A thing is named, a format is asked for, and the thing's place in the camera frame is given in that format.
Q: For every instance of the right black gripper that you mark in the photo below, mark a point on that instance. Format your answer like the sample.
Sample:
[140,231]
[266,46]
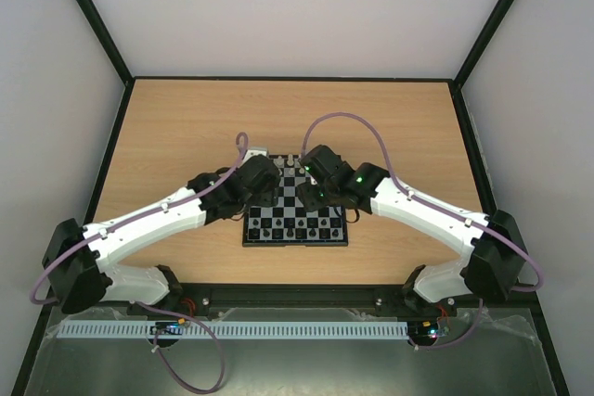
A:
[309,194]

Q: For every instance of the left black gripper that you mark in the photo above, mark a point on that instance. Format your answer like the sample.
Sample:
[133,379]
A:
[269,198]

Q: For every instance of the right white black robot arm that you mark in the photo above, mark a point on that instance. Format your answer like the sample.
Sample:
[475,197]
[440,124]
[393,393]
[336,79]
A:
[489,247]

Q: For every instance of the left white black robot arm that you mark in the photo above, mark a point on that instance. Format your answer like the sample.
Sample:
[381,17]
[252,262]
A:
[84,264]

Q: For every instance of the black magnetic chess board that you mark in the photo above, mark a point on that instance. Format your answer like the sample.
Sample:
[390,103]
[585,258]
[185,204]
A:
[281,220]

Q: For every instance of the black piece bottom centre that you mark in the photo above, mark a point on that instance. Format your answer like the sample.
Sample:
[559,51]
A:
[301,231]

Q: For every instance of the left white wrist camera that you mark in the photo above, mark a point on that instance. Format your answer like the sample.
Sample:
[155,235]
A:
[256,151]

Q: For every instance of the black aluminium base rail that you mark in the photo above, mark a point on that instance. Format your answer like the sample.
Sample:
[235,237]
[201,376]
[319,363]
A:
[383,300]

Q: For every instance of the light blue slotted cable duct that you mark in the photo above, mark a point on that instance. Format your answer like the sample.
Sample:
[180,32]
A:
[80,329]

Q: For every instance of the black frame post left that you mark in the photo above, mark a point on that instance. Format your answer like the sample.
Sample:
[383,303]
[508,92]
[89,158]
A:
[105,39]

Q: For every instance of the black frame post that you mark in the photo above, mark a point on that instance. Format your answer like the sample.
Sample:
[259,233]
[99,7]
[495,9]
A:
[105,39]
[486,34]

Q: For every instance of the black frame post right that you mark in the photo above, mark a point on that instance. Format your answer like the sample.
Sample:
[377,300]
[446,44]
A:
[486,34]

